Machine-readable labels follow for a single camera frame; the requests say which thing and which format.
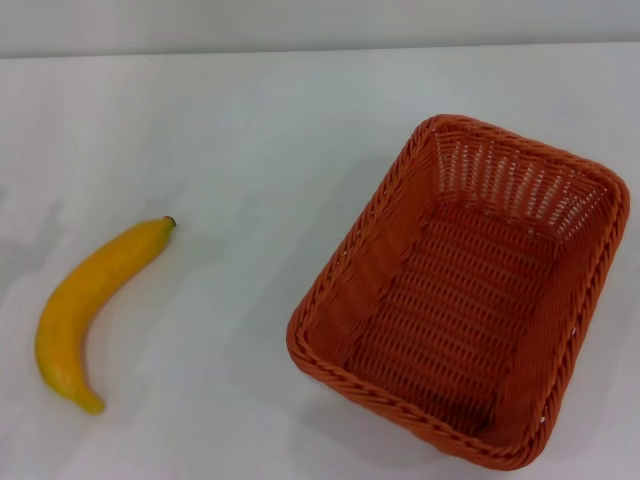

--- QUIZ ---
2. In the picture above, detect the orange woven plastic basket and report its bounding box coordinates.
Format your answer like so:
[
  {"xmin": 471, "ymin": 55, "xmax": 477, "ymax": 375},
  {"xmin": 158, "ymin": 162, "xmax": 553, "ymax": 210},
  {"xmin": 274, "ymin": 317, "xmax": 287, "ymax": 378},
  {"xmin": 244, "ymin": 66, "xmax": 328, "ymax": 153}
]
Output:
[{"xmin": 285, "ymin": 113, "xmax": 632, "ymax": 472}]

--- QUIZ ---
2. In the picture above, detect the yellow banana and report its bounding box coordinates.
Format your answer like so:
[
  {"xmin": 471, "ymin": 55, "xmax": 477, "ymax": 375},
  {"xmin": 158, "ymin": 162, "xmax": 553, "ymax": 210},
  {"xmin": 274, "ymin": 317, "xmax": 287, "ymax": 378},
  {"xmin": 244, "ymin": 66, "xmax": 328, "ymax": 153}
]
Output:
[{"xmin": 34, "ymin": 215, "xmax": 178, "ymax": 416}]

